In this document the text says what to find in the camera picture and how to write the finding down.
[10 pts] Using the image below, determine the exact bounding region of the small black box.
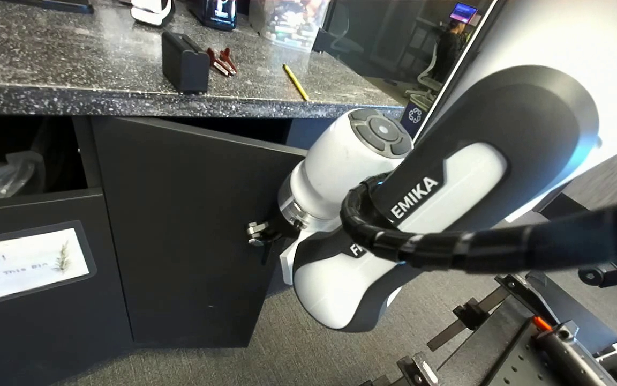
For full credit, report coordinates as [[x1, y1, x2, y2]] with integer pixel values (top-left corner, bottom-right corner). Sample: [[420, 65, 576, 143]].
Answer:
[[160, 29, 213, 98]]

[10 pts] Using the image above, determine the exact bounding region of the white black tape dispenser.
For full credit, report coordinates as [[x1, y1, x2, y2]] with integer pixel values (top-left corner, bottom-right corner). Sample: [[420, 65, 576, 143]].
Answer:
[[128, 0, 175, 29]]

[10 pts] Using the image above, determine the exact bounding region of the black mug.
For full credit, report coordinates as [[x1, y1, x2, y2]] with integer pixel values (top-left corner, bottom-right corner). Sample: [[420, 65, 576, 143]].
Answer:
[[190, 0, 241, 33]]

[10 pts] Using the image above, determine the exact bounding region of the white paper label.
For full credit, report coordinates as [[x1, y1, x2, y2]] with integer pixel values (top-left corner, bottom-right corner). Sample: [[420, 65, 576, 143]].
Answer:
[[0, 226, 94, 311]]

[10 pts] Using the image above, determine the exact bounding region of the black drawer with white label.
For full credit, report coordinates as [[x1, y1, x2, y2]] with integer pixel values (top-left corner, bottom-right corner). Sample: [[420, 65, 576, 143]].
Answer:
[[0, 188, 136, 386]]

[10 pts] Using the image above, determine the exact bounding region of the blue monitor screen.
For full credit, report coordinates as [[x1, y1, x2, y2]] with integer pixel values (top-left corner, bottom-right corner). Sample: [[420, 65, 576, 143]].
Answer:
[[447, 2, 481, 27]]

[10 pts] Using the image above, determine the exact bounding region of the black perforated breadboard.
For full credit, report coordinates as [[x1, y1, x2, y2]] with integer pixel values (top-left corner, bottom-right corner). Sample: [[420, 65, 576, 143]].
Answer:
[[435, 314, 617, 386]]

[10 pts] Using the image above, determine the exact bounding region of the black cabinet body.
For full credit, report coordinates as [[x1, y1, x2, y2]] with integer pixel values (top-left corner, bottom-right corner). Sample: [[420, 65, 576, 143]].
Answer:
[[0, 113, 410, 386]]

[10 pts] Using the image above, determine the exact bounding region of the black corrugated cable conduit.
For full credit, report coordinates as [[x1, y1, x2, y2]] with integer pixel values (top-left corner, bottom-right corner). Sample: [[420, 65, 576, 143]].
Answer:
[[338, 174, 617, 280]]

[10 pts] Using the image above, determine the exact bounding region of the yellow pencil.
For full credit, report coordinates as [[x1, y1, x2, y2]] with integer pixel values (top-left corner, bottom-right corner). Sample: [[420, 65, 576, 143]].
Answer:
[[280, 63, 313, 106]]

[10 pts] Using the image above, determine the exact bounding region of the black flat item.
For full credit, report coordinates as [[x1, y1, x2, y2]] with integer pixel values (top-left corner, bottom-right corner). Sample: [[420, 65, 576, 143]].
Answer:
[[7, 0, 96, 15]]

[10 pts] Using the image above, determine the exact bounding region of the speckled granite countertop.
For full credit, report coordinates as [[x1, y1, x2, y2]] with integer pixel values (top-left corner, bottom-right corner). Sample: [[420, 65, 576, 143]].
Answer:
[[0, 0, 407, 121]]

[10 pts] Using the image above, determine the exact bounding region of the orange black clamp lever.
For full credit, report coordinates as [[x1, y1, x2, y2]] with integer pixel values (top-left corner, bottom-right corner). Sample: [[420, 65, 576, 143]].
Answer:
[[529, 316, 613, 386]]

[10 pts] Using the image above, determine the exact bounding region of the small red clip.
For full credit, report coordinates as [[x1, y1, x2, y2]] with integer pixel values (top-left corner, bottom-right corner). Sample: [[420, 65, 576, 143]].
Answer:
[[206, 45, 240, 80]]

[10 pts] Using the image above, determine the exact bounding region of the black cabinet door narrow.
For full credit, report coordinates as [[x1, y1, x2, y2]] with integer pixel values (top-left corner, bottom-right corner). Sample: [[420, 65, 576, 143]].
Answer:
[[90, 117, 308, 352]]

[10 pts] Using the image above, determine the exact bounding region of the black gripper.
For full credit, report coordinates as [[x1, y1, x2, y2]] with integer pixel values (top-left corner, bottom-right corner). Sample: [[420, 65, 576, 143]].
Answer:
[[243, 211, 307, 251]]

